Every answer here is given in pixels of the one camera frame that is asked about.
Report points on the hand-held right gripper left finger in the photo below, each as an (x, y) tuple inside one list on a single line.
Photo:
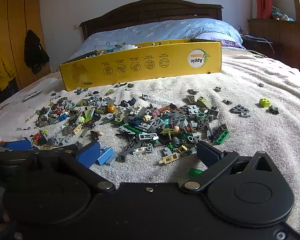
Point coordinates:
[(88, 155)]

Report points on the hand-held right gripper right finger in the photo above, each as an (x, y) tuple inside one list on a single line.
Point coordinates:
[(208, 153)]

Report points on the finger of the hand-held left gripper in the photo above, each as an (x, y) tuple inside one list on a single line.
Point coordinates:
[(7, 158), (18, 145)]

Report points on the pile of small toy bricks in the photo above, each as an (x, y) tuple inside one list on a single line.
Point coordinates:
[(150, 123)]

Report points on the yellow cardboard box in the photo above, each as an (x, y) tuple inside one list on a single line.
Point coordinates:
[(145, 62)]

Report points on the light blue toy brick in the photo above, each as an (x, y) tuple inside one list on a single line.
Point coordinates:
[(106, 155)]

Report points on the translucent green toy brick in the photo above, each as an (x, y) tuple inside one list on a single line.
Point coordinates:
[(195, 172)]

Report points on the tan toy brick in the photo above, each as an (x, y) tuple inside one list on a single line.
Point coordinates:
[(168, 158)]

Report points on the beige patterned bed sheet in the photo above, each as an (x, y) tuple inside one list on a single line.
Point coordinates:
[(12, 97)]

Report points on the white and grey device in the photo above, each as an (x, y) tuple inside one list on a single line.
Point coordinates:
[(32, 95)]

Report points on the dark grey wedge plate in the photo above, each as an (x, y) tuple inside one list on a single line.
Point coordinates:
[(240, 109)]

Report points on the white fluffy blanket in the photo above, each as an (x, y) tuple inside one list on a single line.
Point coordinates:
[(265, 142)]

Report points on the dark hanging garment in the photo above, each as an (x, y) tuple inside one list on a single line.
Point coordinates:
[(11, 86)]

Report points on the lime green toy brick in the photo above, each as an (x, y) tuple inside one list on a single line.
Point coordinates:
[(264, 102)]

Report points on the black toy brick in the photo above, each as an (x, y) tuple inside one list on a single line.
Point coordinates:
[(273, 109)]

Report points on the yellow hanging garment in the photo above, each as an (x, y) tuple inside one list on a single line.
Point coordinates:
[(0, 67)]

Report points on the black hanging jacket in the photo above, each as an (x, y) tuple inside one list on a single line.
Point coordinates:
[(35, 52)]

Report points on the purple pillow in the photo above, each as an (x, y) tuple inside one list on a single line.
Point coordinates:
[(227, 42)]

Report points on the dark nightstand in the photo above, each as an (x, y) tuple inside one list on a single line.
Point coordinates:
[(257, 46)]

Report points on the blue floral pillow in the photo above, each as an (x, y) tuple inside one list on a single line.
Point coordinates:
[(165, 31)]

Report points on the wooden wardrobe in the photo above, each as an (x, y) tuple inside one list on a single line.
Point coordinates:
[(12, 10)]

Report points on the wooden side cabinet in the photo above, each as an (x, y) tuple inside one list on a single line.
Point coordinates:
[(287, 37)]

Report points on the dark wooden headboard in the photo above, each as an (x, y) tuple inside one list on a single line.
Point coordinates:
[(150, 11)]

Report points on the clutter on cabinet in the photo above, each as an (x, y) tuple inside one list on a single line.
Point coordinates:
[(281, 16)]

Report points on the wall socket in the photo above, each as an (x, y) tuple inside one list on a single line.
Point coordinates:
[(75, 26)]

